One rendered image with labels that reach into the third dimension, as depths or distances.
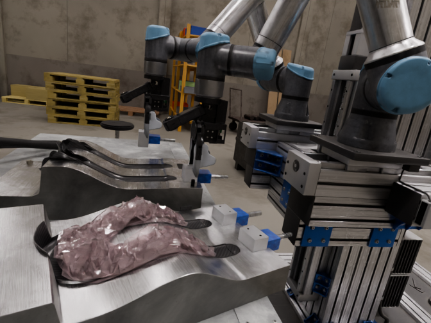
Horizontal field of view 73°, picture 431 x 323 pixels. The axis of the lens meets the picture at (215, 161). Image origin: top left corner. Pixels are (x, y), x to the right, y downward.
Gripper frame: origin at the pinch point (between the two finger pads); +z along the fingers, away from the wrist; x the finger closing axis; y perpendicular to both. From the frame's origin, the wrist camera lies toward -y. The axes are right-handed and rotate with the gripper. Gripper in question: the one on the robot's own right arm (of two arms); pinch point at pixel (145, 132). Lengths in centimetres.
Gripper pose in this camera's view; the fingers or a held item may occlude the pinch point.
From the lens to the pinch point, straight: 106.5
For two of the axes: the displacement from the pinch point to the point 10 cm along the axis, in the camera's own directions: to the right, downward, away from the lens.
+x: -2.4, -3.0, 9.2
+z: -1.2, 9.5, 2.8
